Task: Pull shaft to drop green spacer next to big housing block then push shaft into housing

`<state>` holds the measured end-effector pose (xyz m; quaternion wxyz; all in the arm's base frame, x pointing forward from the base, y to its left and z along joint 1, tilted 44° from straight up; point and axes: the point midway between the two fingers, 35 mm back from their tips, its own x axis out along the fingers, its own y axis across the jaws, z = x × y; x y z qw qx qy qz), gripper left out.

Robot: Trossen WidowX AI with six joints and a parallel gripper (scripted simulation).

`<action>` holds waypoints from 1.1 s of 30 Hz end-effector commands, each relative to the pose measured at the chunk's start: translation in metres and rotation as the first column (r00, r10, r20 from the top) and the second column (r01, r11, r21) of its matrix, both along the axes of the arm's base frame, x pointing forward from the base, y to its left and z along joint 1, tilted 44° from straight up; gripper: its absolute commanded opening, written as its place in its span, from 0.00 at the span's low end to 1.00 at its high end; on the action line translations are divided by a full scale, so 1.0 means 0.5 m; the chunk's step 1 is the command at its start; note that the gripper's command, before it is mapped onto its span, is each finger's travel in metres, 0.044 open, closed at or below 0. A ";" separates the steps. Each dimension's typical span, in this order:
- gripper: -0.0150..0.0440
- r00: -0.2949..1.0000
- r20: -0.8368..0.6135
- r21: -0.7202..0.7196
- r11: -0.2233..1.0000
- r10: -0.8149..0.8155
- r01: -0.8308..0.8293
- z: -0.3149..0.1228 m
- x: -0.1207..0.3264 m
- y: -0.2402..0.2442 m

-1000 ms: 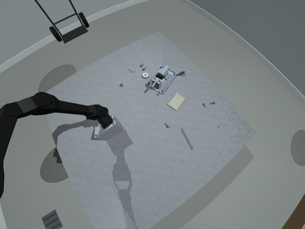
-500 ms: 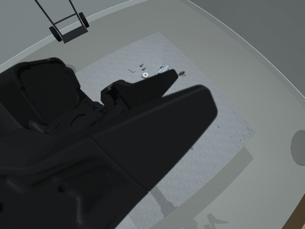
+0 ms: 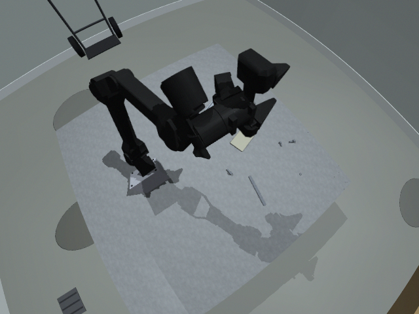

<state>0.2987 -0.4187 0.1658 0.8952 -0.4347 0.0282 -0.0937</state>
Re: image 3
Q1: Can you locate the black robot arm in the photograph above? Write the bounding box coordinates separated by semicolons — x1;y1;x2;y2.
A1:
89;66;242;177

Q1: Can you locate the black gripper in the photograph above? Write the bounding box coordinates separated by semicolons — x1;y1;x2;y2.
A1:
212;48;290;137

